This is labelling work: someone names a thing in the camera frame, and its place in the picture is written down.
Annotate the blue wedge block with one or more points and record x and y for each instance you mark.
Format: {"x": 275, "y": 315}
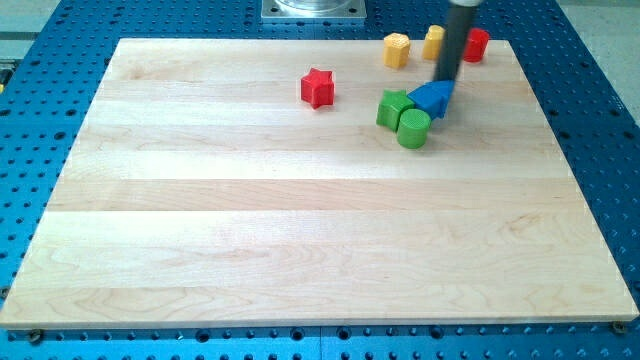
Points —
{"x": 433, "y": 97}

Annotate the red star block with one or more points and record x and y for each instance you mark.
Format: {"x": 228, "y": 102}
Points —
{"x": 318, "y": 88}

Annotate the light wooden board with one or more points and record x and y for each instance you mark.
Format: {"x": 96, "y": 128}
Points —
{"x": 202, "y": 191}

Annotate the green cylinder block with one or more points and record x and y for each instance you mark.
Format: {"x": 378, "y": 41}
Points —
{"x": 413, "y": 128}

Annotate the yellow hexagon block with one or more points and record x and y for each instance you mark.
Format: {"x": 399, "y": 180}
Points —
{"x": 396, "y": 50}

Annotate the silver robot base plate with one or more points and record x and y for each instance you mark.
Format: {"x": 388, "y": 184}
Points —
{"x": 313, "y": 9}

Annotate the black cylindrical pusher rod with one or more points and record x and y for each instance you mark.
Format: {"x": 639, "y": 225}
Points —
{"x": 459, "y": 21}

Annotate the yellow heart block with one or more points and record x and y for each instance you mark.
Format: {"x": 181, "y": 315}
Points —
{"x": 433, "y": 42}

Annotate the red cylinder block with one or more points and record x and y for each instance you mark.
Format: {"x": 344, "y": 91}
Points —
{"x": 477, "y": 42}

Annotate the green star block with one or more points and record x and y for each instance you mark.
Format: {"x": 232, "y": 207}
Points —
{"x": 390, "y": 108}

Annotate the blue perforated metal table plate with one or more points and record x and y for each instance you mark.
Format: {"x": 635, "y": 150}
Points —
{"x": 576, "y": 56}

